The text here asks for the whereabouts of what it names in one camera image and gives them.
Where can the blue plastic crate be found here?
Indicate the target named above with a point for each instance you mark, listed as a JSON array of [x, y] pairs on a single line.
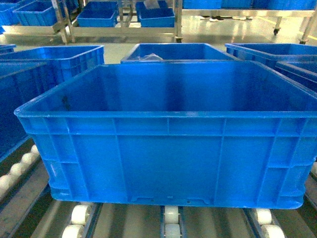
[[208, 134]]

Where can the far metal shelf rack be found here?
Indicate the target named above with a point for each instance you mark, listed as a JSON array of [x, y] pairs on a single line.
[[69, 29]]

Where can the blue crate behind centre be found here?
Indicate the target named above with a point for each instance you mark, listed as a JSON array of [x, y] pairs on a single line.
[[175, 52]]

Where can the white roller wheel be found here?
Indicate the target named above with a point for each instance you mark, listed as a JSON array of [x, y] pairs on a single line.
[[171, 215], [80, 214], [272, 231], [73, 231], [172, 231], [263, 216]]

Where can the blue crate far centre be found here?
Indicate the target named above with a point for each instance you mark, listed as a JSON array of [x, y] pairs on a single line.
[[158, 18]]

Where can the blue crate left rear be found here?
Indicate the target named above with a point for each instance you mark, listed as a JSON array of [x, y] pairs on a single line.
[[65, 62]]

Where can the blue crate far centre-left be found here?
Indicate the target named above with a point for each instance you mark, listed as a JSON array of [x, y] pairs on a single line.
[[99, 14]]

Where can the blue crate right rear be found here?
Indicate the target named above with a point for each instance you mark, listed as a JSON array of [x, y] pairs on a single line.
[[270, 53]]

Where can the blue crate left front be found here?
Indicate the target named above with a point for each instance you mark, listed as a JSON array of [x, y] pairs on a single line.
[[19, 83]]

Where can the far right metal trolley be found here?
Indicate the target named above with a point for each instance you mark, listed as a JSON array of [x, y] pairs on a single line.
[[255, 8]]

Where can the blue crate far left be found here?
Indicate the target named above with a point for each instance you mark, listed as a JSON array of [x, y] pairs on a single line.
[[36, 13]]

